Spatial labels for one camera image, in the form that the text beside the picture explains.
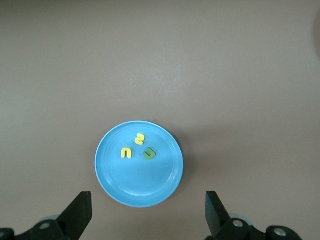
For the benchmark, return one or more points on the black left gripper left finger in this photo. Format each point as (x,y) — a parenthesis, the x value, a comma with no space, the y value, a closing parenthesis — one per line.
(75,217)

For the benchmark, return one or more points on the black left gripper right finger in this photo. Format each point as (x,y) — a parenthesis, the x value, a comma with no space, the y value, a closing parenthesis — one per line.
(217,217)

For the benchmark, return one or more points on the yellow foam letter c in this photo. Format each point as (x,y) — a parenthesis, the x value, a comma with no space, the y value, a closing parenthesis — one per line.
(122,153)

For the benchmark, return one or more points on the green foam letter u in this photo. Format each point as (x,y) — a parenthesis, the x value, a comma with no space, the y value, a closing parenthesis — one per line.
(147,156)

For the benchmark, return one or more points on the yellow foam letter s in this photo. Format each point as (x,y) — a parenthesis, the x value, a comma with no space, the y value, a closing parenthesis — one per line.
(140,139)

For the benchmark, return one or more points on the blue plate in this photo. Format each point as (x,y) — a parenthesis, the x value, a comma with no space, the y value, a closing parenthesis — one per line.
(140,180)

